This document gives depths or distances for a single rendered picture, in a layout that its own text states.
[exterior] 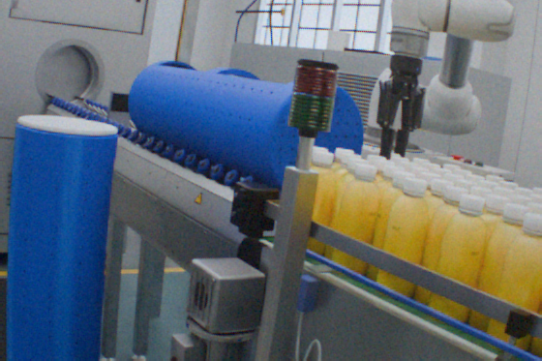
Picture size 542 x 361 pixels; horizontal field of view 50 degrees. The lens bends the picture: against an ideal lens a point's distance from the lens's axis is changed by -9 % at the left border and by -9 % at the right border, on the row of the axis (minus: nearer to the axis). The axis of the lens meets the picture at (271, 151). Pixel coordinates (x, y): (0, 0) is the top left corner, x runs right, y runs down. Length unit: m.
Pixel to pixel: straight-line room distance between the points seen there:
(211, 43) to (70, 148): 5.82
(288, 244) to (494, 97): 2.65
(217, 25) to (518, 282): 6.64
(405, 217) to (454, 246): 0.12
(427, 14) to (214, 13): 6.02
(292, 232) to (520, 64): 3.68
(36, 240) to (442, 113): 1.37
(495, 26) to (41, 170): 1.12
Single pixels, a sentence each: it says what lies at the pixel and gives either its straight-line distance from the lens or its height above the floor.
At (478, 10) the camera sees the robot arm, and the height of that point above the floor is 1.45.
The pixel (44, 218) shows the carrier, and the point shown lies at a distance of 1.61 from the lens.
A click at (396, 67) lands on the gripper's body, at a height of 1.29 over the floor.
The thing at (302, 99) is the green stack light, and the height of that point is 1.20.
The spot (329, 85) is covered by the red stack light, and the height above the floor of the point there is 1.23.
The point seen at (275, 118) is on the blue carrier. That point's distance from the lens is 1.41.
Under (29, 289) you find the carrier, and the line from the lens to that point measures 1.68.
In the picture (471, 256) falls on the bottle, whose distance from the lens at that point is 0.96.
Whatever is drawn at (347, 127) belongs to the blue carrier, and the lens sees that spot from 1.53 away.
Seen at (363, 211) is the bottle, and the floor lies 1.02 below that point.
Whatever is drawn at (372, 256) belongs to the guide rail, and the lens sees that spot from 1.05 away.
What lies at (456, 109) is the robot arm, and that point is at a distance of 2.17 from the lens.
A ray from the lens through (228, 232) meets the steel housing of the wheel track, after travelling 1.54.
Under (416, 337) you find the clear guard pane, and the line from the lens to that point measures 0.91.
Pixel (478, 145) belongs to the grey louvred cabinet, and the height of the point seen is 1.04.
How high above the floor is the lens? 1.23
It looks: 7 degrees down
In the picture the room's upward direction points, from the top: 8 degrees clockwise
